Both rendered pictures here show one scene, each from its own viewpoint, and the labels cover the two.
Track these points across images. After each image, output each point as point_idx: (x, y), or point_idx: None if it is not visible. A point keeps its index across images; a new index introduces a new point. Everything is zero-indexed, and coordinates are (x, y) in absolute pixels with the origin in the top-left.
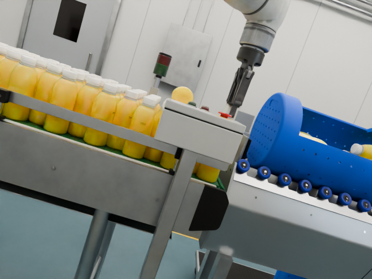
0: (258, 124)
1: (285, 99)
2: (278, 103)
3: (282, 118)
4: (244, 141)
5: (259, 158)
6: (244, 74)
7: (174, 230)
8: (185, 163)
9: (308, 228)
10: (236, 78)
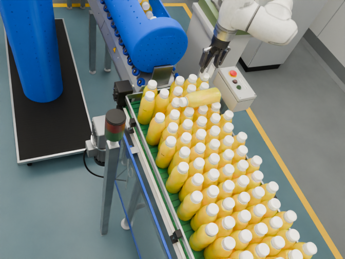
0: (148, 51)
1: (180, 29)
2: (175, 33)
3: (187, 39)
4: (172, 69)
5: (170, 64)
6: (229, 51)
7: None
8: None
9: None
10: (214, 55)
